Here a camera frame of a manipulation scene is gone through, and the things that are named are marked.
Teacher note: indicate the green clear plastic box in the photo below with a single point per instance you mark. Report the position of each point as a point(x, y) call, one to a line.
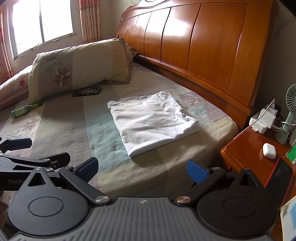
point(292, 155)

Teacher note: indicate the window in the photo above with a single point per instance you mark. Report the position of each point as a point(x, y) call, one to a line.
point(41, 20)

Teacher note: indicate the white paper pack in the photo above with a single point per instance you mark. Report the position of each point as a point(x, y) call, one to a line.
point(289, 220)

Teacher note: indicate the folded pink floral quilt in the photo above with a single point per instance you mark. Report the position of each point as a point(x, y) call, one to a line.
point(13, 85)

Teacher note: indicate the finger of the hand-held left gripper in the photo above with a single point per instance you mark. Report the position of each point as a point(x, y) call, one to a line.
point(22, 143)
point(60, 158)

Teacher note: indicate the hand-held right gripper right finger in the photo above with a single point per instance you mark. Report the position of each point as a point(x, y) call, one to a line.
point(196, 171)

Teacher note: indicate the floral pillow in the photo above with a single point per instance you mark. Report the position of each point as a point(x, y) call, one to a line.
point(92, 62)

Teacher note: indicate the small green desk fan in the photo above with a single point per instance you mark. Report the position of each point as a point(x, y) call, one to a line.
point(283, 134)

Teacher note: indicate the white charging dock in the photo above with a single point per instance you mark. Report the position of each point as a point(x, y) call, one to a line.
point(266, 118)

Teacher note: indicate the pink checked curtain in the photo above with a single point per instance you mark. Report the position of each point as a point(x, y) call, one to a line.
point(90, 20)
point(4, 58)

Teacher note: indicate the white t-shirt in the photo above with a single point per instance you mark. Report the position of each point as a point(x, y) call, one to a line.
point(150, 120)

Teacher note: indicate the white earbuds case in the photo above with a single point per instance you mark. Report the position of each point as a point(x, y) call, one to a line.
point(269, 150)

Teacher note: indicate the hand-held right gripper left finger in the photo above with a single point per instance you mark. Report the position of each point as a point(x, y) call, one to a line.
point(89, 167)

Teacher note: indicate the phone with cartoon case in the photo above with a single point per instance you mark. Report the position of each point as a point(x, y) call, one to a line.
point(87, 91)

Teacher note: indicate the black smartphone with red case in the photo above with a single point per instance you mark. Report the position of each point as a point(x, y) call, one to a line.
point(281, 176)

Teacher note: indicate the wooden headboard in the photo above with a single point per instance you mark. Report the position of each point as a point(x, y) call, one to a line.
point(208, 46)

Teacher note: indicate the green glass bottle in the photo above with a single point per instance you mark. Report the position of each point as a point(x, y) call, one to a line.
point(20, 112)

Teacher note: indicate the wooden nightstand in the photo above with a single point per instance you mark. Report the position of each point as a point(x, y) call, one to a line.
point(245, 150)

